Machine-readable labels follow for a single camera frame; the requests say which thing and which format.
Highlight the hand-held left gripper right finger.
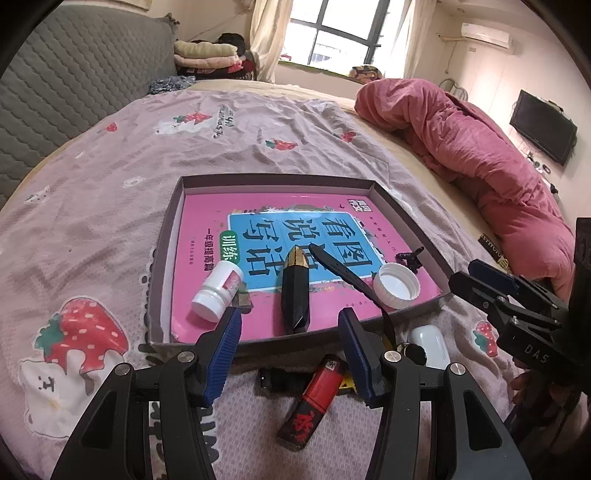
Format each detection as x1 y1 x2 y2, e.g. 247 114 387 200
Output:
338 308 532 480

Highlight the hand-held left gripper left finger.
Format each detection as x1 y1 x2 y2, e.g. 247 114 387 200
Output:
51 307 243 480

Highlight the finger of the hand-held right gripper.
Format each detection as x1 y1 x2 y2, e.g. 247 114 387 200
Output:
468 259 523 296
448 271 509 324

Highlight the red and black lighter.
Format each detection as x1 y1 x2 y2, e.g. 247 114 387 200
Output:
276 357 345 451

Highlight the white pill bottle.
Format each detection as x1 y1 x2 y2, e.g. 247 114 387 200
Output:
191 260 245 323

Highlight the small black clip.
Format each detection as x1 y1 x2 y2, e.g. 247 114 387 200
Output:
397 247 425 271

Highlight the black strap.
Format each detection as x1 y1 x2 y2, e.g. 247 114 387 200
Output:
308 243 396 352

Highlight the white bottle cap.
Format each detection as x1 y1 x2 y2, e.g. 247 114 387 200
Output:
372 263 422 310

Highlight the black gold pointed case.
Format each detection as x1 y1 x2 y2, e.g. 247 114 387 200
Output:
280 245 311 334

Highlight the grey cardboard box tray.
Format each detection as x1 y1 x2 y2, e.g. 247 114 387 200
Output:
139 174 456 357

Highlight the person's right hand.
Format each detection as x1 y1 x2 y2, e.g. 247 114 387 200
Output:
507 371 539 408

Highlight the black round key fob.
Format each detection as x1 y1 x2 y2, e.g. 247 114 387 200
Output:
396 343 428 366

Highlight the black cylindrical object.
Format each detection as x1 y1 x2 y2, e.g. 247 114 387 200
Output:
257 366 304 394

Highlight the white earbuds case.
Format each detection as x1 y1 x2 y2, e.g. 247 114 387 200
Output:
409 324 450 370

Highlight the pink duvet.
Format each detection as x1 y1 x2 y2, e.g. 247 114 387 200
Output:
354 78 578 297

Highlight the pink and blue book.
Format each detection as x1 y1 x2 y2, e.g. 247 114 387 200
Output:
168 194 443 343

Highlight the metal chair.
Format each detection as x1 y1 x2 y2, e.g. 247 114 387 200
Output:
438 78 470 100

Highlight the strawberry printed bedsheet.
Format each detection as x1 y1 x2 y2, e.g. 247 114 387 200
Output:
0 85 532 480

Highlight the white air conditioner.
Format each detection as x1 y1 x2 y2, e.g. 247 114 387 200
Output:
460 23 513 51

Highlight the cream curtain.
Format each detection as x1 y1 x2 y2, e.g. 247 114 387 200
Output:
249 0 292 84
403 0 444 84

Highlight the blue patterned cloth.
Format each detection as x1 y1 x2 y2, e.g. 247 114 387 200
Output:
147 76 197 96

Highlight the window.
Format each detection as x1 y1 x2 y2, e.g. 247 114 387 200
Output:
279 0 414 77

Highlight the pink folded blanket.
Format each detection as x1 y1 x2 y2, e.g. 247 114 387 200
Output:
177 55 242 70

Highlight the cream folded blanket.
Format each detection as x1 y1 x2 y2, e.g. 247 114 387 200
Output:
174 40 239 59

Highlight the black garment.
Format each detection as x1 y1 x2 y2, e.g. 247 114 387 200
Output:
217 32 251 52

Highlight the grey quilted headboard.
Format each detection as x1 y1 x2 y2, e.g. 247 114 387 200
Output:
0 4 179 206

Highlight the black wall television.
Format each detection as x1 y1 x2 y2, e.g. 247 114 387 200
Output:
509 89 578 167

